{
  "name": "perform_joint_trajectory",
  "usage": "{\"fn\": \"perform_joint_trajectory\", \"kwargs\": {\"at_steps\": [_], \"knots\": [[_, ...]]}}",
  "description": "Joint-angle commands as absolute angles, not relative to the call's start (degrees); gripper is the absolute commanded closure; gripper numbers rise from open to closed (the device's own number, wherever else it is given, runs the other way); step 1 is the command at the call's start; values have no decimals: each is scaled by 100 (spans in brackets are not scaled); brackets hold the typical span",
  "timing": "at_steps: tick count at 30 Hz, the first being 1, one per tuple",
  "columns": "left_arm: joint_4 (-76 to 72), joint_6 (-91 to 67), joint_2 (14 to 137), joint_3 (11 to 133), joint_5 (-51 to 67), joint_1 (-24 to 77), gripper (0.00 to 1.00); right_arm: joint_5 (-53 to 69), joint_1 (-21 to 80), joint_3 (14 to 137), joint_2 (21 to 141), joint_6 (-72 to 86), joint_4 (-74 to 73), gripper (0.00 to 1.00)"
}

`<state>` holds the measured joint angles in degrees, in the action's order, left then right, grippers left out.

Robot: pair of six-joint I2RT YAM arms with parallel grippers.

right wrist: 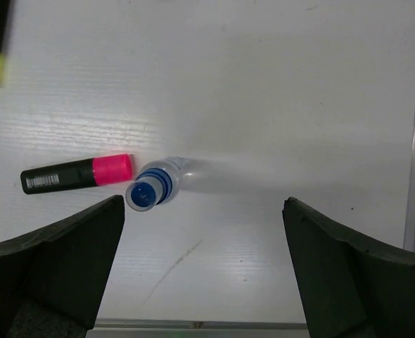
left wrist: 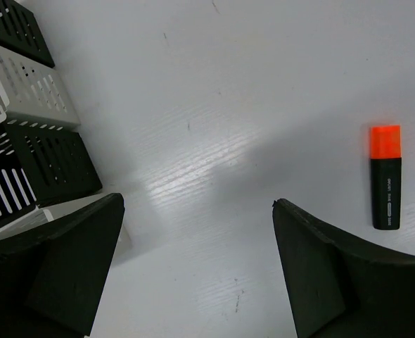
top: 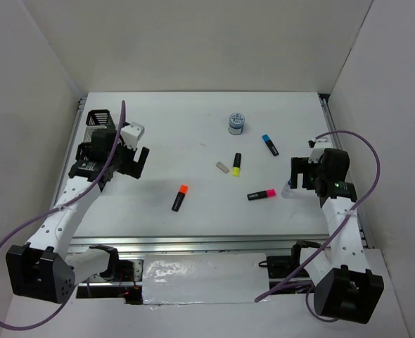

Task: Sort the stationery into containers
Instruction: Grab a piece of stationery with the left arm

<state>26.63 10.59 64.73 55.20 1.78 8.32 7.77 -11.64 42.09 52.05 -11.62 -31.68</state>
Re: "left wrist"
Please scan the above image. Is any orange cap black highlighter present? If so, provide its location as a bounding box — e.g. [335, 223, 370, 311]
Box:
[369, 125, 402, 230]

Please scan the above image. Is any far black mesh container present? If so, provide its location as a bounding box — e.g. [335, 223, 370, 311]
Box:
[0, 0, 55, 68]

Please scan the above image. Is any near black mesh container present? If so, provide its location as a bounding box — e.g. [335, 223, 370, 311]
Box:
[0, 123, 102, 227]

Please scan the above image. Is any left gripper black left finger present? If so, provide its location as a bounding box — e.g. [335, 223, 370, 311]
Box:
[0, 193, 125, 337]

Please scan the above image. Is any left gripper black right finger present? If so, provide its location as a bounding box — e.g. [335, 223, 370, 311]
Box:
[272, 199, 415, 337]

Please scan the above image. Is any far white mesh container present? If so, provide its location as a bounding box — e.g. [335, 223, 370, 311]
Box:
[0, 46, 80, 130]

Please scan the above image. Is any black mesh container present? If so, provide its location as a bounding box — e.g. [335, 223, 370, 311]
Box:
[0, 0, 55, 68]
[0, 123, 102, 227]

